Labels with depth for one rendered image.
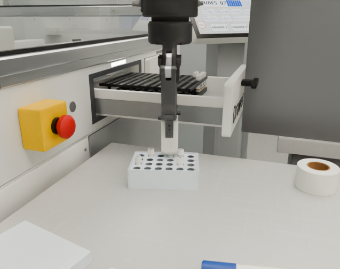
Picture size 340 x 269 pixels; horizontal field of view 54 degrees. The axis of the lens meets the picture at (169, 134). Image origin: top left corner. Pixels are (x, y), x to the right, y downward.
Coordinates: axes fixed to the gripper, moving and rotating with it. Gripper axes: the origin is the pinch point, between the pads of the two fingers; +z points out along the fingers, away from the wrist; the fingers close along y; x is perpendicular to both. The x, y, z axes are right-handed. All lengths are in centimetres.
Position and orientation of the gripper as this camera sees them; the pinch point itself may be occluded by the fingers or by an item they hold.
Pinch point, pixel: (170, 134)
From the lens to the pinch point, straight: 62.1
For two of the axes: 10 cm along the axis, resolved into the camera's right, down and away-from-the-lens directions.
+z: 0.0, 9.4, 3.3
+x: 10.0, 0.2, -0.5
